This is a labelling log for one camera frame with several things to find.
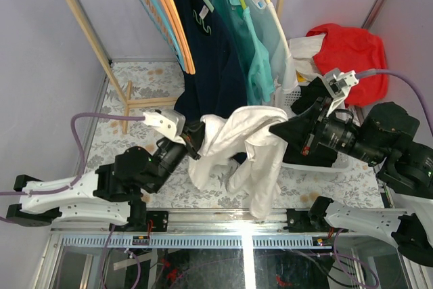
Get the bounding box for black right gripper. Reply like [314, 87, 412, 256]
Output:
[267, 95, 381, 163]

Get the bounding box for white t shirt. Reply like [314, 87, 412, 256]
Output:
[188, 106, 290, 219]

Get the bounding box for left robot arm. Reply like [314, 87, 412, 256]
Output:
[5, 121, 205, 231]

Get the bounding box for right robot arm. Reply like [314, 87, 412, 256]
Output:
[269, 97, 432, 267]

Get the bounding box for navy blue hanging shirt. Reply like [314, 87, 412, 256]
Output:
[173, 0, 248, 122]

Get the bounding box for light blue hanging shirt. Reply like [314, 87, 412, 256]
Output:
[244, 0, 298, 94]

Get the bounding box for teal hanging shirt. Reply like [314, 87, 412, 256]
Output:
[210, 0, 275, 106]

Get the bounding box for orange plastic hanger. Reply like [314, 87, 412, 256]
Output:
[156, 0, 197, 75]
[145, 0, 192, 73]

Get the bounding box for blue plastic hanger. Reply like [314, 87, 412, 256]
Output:
[139, 0, 186, 70]

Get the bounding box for cream white hanger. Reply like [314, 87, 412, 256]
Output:
[244, 0, 290, 74]

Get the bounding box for black clothes in basket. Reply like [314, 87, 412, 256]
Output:
[283, 77, 338, 167]

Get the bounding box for white laundry basket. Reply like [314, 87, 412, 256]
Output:
[274, 87, 352, 173]

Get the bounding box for white crumpled cloth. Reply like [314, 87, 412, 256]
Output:
[289, 33, 325, 82]

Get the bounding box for red cloth pile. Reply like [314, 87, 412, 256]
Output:
[306, 23, 389, 107]

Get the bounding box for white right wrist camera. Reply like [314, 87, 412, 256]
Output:
[321, 68, 359, 116]

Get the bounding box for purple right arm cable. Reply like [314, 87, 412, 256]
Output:
[355, 68, 432, 124]

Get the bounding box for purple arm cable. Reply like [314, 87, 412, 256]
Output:
[0, 112, 146, 224]
[355, 68, 432, 124]

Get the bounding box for aluminium mounting rail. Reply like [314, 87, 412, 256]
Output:
[50, 208, 383, 234]

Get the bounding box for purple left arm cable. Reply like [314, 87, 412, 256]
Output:
[0, 112, 146, 224]

